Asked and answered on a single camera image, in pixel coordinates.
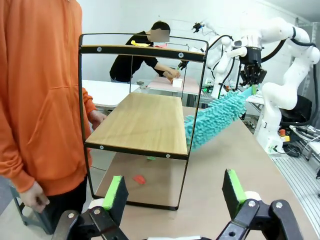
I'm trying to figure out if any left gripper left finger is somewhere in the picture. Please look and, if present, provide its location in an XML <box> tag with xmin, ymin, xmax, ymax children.
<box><xmin>51</xmin><ymin>174</ymin><xmax>130</xmax><ymax>240</ymax></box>

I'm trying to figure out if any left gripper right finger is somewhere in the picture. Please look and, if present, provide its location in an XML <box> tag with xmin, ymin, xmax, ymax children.
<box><xmin>216</xmin><ymin>168</ymin><xmax>305</xmax><ymax>240</ymax></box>

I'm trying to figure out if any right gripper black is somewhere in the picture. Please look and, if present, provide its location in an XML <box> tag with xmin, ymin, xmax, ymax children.
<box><xmin>239</xmin><ymin>46</ymin><xmax>268</xmax><ymax>95</ymax></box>

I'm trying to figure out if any teal chenille duster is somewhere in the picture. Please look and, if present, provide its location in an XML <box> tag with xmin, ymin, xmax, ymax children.
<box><xmin>184</xmin><ymin>86</ymin><xmax>260</xmax><ymax>154</ymax></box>

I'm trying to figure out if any two-tier wood metal shelf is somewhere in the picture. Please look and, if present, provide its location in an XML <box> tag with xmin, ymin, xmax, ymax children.
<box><xmin>78</xmin><ymin>33</ymin><xmax>210</xmax><ymax>211</ymax></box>

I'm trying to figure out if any person's right forearm orange sleeve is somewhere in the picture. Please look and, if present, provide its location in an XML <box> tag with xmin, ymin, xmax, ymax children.
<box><xmin>0</xmin><ymin>134</ymin><xmax>36</xmax><ymax>194</ymax></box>

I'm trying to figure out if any person's left forearm orange sleeve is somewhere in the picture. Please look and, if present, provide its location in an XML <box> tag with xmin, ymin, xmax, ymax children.
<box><xmin>81</xmin><ymin>87</ymin><xmax>98</xmax><ymax>114</ymax></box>

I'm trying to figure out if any hand of black-top person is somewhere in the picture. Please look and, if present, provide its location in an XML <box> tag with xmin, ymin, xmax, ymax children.
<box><xmin>163</xmin><ymin>69</ymin><xmax>181</xmax><ymax>81</ymax></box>

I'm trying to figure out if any person's right hand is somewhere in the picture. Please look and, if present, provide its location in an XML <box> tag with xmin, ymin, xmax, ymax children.
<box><xmin>18</xmin><ymin>180</ymin><xmax>51</xmax><ymax>214</ymax></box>

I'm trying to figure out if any person's left hand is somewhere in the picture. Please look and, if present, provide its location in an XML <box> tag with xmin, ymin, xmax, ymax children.
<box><xmin>88</xmin><ymin>109</ymin><xmax>108</xmax><ymax>131</ymax></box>

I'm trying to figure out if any black bulky object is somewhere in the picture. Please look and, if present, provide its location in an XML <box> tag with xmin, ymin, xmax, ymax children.
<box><xmin>279</xmin><ymin>94</ymin><xmax>313</xmax><ymax>127</ymax></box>

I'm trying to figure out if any pink table mat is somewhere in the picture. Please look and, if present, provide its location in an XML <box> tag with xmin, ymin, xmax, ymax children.
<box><xmin>147</xmin><ymin>74</ymin><xmax>201</xmax><ymax>96</ymax></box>

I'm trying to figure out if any yellow red emergency stop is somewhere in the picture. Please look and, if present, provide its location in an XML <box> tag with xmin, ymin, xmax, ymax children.
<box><xmin>279</xmin><ymin>129</ymin><xmax>291</xmax><ymax>142</ymax></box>

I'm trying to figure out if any dark metal stool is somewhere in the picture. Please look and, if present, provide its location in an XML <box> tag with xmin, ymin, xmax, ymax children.
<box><xmin>9</xmin><ymin>183</ymin><xmax>55</xmax><ymax>236</ymax></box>

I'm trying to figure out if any small black robot gripper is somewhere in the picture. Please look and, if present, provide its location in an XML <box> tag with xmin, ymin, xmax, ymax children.
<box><xmin>191</xmin><ymin>21</ymin><xmax>205</xmax><ymax>35</ymax></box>

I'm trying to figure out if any white rounded-corner table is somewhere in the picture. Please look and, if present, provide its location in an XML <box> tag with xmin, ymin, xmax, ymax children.
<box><xmin>81</xmin><ymin>79</ymin><xmax>141</xmax><ymax>110</ymax></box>

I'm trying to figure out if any yellow balloon scrap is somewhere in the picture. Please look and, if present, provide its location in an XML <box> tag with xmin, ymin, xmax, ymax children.
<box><xmin>131</xmin><ymin>40</ymin><xmax>151</xmax><ymax>48</ymax></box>

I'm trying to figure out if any person in black top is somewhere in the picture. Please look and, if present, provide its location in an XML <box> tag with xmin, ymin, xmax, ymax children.
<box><xmin>109</xmin><ymin>21</ymin><xmax>181</xmax><ymax>85</ymax></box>

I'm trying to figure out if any person in orange hoodie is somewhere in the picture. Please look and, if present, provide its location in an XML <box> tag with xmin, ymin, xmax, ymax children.
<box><xmin>0</xmin><ymin>0</ymin><xmax>98</xmax><ymax>236</ymax></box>

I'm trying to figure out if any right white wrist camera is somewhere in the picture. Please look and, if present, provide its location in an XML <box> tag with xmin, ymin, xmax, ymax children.
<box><xmin>231</xmin><ymin>37</ymin><xmax>249</xmax><ymax>58</ymax></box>

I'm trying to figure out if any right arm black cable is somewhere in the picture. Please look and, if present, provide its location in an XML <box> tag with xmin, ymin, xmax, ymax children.
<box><xmin>259</xmin><ymin>24</ymin><xmax>317</xmax><ymax>63</ymax></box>

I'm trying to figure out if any grey cable bundle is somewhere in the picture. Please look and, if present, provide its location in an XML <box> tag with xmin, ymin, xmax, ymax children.
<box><xmin>282</xmin><ymin>124</ymin><xmax>320</xmax><ymax>161</ymax></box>

